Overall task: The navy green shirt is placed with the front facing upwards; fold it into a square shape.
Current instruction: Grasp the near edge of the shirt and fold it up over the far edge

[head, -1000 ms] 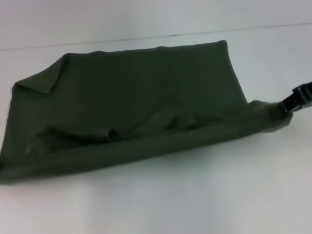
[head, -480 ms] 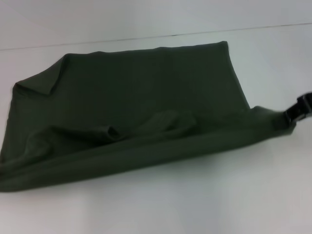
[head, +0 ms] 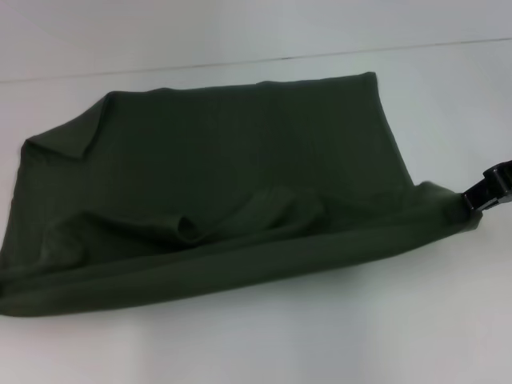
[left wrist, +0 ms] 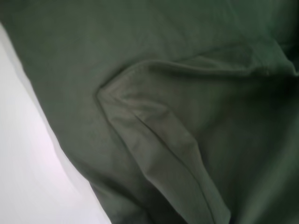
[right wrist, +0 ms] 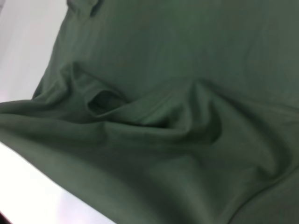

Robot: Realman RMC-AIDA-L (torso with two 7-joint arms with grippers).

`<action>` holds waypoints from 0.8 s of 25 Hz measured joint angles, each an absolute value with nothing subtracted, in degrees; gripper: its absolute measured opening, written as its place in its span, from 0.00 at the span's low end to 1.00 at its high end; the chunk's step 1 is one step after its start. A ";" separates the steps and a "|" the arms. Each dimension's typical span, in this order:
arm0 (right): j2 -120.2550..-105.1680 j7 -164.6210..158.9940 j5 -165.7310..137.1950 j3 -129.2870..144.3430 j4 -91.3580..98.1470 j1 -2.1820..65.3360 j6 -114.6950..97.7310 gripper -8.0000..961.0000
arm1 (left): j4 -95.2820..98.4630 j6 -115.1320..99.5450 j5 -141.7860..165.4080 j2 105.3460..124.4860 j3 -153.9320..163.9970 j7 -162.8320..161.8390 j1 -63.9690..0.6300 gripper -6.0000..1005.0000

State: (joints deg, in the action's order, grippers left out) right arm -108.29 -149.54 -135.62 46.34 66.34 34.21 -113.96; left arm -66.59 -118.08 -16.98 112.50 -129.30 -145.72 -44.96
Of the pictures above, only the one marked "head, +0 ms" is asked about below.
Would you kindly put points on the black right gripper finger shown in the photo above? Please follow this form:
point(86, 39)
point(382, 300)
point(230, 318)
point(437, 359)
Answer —
point(494, 188)

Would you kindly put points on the dark green printed t-shirt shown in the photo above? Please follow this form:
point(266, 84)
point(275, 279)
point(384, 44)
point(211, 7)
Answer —
point(200, 200)

